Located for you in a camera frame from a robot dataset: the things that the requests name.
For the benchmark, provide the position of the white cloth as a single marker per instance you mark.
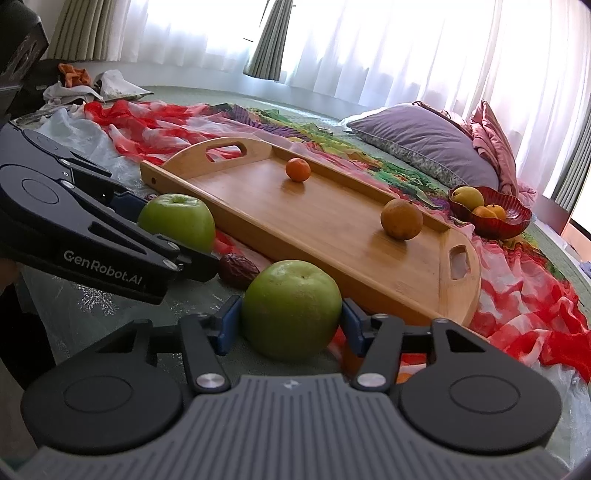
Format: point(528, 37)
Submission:
point(64, 95)

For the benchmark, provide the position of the red glass bowl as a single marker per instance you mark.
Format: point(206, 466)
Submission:
point(501, 224)

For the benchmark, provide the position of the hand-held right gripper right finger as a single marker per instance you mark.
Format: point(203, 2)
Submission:
point(353, 325)

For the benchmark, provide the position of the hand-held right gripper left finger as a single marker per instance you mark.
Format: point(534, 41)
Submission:
point(229, 325)

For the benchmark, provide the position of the brown round pear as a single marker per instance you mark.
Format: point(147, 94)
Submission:
point(401, 219)

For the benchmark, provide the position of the small mandarin orange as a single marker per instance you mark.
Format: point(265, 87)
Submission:
point(298, 169)

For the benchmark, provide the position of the wooden serving tray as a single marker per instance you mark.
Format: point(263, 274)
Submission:
point(332, 221)

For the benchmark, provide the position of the white pillow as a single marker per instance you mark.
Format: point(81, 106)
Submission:
point(364, 116)

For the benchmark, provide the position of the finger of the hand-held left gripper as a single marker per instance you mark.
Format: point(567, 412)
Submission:
point(194, 265)
point(127, 201)

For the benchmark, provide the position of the purple pillow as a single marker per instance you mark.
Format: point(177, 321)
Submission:
point(415, 134)

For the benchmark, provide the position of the sheer snowflake lace cloth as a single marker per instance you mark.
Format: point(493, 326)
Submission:
point(69, 300)

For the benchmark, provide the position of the pink pillow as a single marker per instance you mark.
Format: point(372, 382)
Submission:
point(496, 138)

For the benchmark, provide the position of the red and white scarf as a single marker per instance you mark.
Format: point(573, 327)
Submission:
point(138, 124)

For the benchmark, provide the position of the green apple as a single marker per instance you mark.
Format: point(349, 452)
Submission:
point(291, 309)
point(178, 221)

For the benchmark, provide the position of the white sheer curtain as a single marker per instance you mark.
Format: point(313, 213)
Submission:
point(392, 46)

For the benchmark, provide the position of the black bag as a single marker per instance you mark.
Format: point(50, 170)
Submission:
point(18, 50)

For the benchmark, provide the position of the small orange fruit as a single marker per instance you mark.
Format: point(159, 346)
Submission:
point(497, 210)
point(484, 213)

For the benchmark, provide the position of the green curtain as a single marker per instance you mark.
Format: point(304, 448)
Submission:
point(572, 182)
point(76, 32)
point(268, 41)

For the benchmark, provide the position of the yellow pear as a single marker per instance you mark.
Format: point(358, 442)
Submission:
point(467, 196)

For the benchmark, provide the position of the dark cloth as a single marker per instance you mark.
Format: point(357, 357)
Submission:
point(18, 332)

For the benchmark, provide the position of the dried red date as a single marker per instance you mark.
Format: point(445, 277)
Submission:
point(238, 272)

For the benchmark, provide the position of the wooden bed frame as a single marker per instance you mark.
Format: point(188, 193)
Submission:
point(549, 213)

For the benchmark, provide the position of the orange cloth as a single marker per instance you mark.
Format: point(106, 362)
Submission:
point(74, 74)

